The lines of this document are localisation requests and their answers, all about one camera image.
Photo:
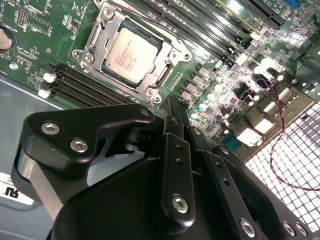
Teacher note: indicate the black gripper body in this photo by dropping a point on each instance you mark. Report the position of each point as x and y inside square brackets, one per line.
[112, 212]

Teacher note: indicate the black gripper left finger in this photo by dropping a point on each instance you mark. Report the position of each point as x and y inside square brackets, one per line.
[62, 130]

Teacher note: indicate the silver topped CPU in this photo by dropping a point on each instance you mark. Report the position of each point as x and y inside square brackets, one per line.
[130, 56]

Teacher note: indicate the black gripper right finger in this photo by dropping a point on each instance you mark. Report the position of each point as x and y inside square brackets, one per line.
[225, 170]

